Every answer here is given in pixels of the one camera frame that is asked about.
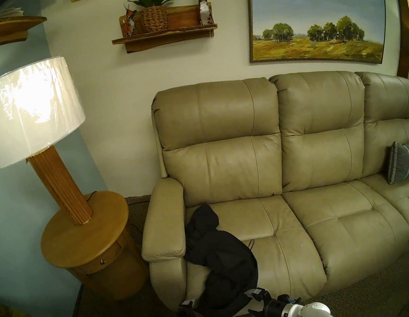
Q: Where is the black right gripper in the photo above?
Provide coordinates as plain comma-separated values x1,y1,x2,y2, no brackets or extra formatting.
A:
245,284,294,317

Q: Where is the black hooded jacket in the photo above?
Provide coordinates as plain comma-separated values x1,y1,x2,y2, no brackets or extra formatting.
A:
176,197,266,317

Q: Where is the beige leather three-seat sofa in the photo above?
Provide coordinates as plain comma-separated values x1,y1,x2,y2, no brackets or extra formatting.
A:
118,52,409,317

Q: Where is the round wooden side table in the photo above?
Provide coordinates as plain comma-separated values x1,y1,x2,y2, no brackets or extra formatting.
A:
34,186,153,311

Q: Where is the grey striped throw pillow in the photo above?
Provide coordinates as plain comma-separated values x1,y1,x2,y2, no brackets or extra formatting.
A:
382,139,409,186

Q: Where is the white shade wooden table lamp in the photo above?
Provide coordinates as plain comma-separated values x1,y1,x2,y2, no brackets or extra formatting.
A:
0,53,102,238

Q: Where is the green plant in wicker pot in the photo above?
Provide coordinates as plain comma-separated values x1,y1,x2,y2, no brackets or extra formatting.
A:
127,0,179,35

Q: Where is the orange fox figurine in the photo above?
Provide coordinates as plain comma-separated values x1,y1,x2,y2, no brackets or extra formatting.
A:
119,2,141,38

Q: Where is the right fox figurine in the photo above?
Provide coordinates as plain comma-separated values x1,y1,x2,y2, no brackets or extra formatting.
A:
197,0,214,26

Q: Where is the framed landscape oil painting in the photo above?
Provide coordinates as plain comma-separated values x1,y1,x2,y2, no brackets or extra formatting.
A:
241,0,395,83

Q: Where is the stack of books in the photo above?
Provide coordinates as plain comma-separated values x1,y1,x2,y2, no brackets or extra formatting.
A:
0,6,25,20

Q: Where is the live-edge wooden wall shelf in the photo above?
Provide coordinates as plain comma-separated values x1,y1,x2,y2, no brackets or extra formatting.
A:
108,0,220,56

